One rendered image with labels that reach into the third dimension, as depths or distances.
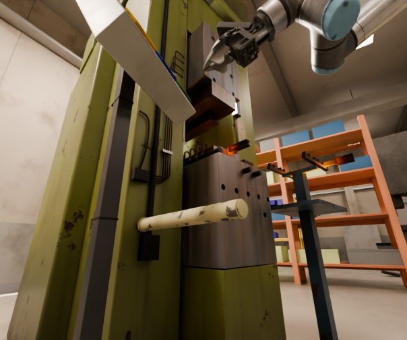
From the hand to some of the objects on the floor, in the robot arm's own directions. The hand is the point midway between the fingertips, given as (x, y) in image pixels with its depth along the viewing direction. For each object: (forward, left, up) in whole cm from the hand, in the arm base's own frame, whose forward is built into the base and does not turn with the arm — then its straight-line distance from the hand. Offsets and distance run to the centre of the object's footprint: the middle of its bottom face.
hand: (205, 65), depth 64 cm
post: (+19, +14, -107) cm, 109 cm away
